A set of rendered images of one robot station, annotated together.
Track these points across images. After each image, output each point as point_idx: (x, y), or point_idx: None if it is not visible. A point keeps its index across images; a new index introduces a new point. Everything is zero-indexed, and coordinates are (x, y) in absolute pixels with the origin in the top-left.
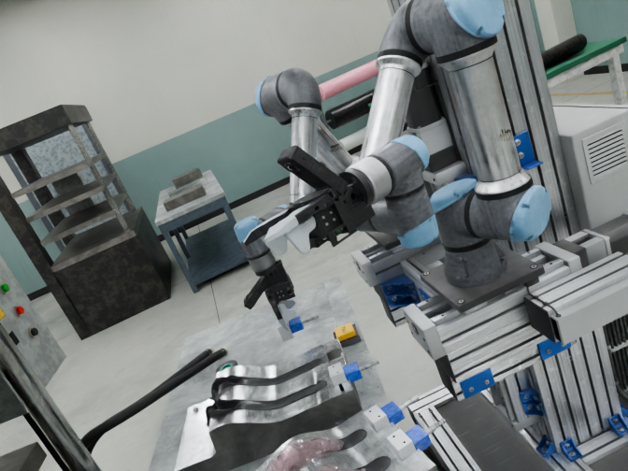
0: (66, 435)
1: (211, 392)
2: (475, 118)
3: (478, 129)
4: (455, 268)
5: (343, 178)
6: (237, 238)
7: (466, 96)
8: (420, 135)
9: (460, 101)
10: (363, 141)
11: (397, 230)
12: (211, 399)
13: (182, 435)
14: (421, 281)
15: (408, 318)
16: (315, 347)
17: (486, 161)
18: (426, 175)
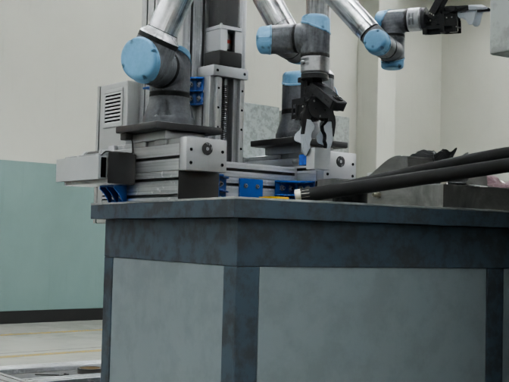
0: None
1: (442, 151)
2: (330, 28)
3: (330, 35)
4: (318, 126)
5: (426, 10)
6: (327, 29)
7: (330, 14)
8: (240, 34)
9: (327, 15)
10: (358, 4)
11: (402, 54)
12: (454, 151)
13: (482, 186)
14: (248, 167)
15: (333, 154)
16: (332, 178)
17: (329, 55)
18: (232, 70)
